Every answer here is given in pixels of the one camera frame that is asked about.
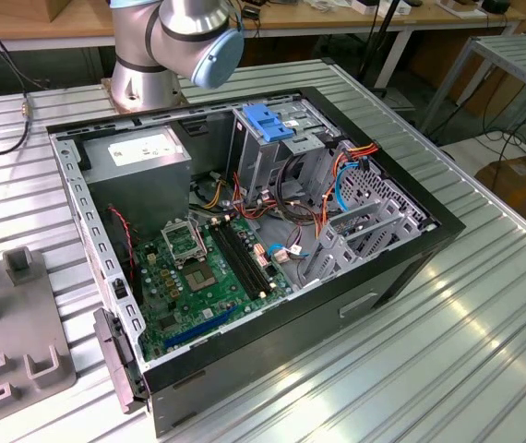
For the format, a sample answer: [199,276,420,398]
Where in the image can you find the purple wires white plug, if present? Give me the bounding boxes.
[274,230,306,265]

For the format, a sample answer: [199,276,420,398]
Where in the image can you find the red wire bundle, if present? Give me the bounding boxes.
[231,171,287,223]

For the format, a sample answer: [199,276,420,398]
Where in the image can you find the CPU socket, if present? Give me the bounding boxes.
[180,260,221,295]

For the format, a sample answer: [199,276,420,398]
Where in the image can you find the red black twisted wire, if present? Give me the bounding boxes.
[107,206,137,282]

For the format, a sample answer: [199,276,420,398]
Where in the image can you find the black open PC case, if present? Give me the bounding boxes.
[44,85,467,439]

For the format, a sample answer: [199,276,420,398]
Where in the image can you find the wooden desk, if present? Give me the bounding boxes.
[0,0,526,89]

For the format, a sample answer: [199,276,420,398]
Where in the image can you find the green motherboard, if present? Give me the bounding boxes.
[133,216,301,364]

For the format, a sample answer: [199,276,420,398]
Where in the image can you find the grey power supply unit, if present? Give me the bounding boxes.
[78,125,194,241]

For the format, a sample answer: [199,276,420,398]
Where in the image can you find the grey card retention latch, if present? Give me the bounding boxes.
[92,306,148,415]

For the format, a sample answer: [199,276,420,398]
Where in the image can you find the small black device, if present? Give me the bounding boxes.
[481,0,514,15]

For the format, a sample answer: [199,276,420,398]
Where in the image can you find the silver disk bay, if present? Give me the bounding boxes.
[300,151,439,286]

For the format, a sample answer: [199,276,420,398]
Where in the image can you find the orange red power wire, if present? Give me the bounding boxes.
[313,141,380,241]

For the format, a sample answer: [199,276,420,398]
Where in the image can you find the blue expansion slot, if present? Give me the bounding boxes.
[163,304,239,350]

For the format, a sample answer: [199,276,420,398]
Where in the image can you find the yellow power wires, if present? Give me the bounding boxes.
[196,177,228,210]

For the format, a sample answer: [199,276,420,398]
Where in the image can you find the small brown cardboard box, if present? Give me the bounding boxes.
[42,0,113,24]

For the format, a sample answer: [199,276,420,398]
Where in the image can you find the blue wire with white label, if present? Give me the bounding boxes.
[266,243,313,260]

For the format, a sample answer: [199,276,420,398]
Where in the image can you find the metal slat side table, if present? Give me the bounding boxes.
[422,34,526,135]

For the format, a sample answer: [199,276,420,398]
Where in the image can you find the large cardboard box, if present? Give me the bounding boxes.
[474,156,526,241]

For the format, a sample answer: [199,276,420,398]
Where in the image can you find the silver optical drive cage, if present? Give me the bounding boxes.
[225,99,342,204]

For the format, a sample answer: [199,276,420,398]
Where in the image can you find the black RAM slot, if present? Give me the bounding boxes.
[230,220,276,292]
[217,221,262,297]
[210,222,256,299]
[223,221,269,294]

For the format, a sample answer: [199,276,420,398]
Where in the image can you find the blue drive cage latch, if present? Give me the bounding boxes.
[241,104,294,143]

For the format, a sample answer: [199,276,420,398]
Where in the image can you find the grey parts rack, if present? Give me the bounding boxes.
[0,246,78,424]

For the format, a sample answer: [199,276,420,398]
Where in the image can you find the light blue data wire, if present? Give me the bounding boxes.
[334,159,368,214]

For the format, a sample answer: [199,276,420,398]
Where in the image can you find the metal socket cover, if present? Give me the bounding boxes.
[160,220,209,269]

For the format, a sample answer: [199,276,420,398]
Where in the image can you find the black wire bundle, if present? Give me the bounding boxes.
[275,154,333,227]

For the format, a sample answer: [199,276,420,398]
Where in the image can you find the flat brown cardboard box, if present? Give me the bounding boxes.
[463,68,526,122]

